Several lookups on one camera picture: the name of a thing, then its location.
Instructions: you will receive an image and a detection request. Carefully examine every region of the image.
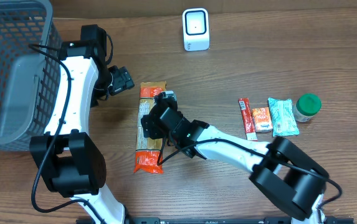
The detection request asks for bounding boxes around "orange spaghetti packet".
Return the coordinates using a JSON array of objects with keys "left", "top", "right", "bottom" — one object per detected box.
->
[{"left": 133, "top": 81, "right": 166, "bottom": 174}]

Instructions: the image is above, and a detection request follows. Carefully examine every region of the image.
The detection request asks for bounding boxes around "red stick sachet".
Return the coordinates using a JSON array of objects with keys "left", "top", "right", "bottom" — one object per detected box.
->
[{"left": 238, "top": 98, "right": 258, "bottom": 141}]

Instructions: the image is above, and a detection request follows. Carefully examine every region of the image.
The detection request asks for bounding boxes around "small orange snack box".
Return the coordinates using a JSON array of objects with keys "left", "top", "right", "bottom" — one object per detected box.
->
[{"left": 251, "top": 107, "right": 273, "bottom": 133}]

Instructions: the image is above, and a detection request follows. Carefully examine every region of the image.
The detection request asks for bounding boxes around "teal wet wipes pack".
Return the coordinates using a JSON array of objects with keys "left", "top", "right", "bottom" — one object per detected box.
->
[{"left": 268, "top": 98, "right": 300, "bottom": 137}]

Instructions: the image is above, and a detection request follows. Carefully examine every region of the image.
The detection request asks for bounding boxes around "green lid jar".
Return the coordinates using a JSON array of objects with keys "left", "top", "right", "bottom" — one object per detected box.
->
[{"left": 293, "top": 93, "right": 322, "bottom": 123}]

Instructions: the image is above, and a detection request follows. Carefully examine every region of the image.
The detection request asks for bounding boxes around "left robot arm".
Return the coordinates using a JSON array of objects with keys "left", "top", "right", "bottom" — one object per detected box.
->
[{"left": 29, "top": 24, "right": 135, "bottom": 223}]

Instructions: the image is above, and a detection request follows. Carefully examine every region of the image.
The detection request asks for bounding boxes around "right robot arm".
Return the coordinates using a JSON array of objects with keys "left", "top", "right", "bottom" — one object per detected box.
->
[{"left": 141, "top": 105, "right": 329, "bottom": 223}]

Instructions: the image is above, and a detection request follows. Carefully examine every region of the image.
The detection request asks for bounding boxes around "white barcode scanner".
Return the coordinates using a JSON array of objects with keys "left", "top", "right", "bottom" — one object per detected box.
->
[{"left": 182, "top": 7, "right": 210, "bottom": 52}]

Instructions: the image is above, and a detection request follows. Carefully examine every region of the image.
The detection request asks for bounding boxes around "grey plastic mesh basket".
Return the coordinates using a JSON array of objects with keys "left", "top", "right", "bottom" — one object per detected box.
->
[{"left": 0, "top": 0, "right": 62, "bottom": 151}]

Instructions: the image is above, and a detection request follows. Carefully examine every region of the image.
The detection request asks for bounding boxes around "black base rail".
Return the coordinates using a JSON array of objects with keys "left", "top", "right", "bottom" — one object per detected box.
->
[{"left": 75, "top": 216, "right": 355, "bottom": 224}]

